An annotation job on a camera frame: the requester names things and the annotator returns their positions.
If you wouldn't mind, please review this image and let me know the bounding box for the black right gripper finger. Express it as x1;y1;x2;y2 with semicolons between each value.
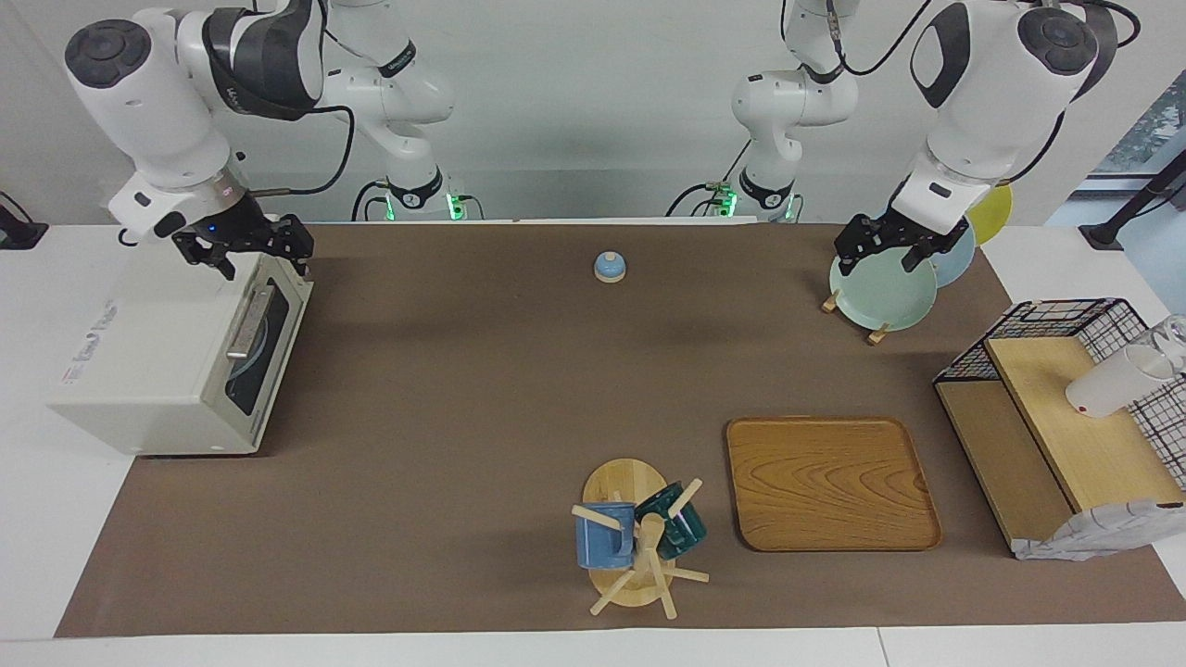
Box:
277;217;315;278
175;238;238;281

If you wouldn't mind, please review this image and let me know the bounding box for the cream toaster oven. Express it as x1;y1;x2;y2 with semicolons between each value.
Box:
46;214;315;458

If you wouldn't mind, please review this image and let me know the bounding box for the large light blue plate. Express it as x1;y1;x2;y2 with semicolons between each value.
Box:
927;222;978;289

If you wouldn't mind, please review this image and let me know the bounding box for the pale green plate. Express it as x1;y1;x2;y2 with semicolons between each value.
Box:
828;233;940;333

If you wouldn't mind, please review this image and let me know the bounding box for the yellow plate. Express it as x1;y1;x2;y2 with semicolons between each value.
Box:
965;182;1015;247

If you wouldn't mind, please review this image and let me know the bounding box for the wooden plate rack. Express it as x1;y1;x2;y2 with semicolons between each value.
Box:
821;288;896;346

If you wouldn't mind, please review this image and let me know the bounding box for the black metal stand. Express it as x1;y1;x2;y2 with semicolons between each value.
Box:
1079;147;1186;250

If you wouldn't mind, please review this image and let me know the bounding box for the black clamp base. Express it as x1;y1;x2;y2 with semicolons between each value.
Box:
0;191;50;252

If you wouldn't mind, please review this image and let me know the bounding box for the white paper cup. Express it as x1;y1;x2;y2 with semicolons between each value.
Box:
1065;344;1177;421

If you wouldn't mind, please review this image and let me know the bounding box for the wooden serving tray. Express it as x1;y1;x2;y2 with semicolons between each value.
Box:
725;415;943;554

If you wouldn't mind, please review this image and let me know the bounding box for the brown table mat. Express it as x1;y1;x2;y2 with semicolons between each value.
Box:
55;221;1186;639

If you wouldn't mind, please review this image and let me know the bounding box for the clear glass cup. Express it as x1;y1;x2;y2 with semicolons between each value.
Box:
1148;314;1186;377

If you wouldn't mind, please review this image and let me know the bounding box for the marble patterned cloth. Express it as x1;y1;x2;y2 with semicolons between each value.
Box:
1012;497;1186;563

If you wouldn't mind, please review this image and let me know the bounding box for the wooden mug tree stand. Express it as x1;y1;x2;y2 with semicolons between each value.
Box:
571;457;712;621

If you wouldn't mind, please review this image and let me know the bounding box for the dark green mug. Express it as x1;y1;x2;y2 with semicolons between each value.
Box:
634;481;709;561

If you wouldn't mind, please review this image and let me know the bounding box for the blue mug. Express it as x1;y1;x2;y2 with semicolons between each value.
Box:
574;502;638;571

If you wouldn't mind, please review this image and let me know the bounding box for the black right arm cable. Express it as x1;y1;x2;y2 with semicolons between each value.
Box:
243;104;358;198

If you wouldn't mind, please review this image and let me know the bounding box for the wooden shelf with wire basket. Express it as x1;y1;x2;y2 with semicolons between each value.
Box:
933;297;1186;562

